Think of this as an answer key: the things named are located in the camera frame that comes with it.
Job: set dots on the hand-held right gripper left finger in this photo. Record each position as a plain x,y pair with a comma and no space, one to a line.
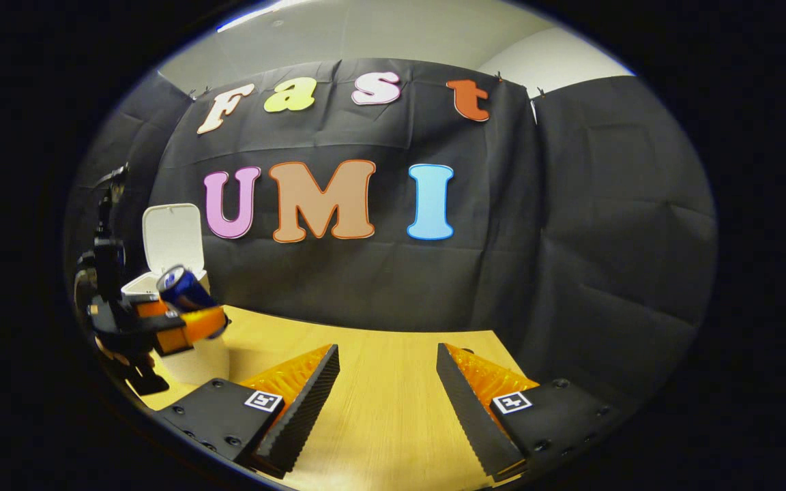
304,409

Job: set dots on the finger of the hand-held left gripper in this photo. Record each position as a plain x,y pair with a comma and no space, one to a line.
151,308
195,327

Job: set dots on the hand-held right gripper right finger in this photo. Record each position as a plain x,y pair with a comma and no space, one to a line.
471,416

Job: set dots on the blue pop can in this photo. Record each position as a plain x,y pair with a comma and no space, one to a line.
187,290

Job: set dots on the white desktop garbage bin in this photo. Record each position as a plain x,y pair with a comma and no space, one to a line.
175,239

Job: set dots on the wooden desktop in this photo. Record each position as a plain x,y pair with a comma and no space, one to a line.
386,382

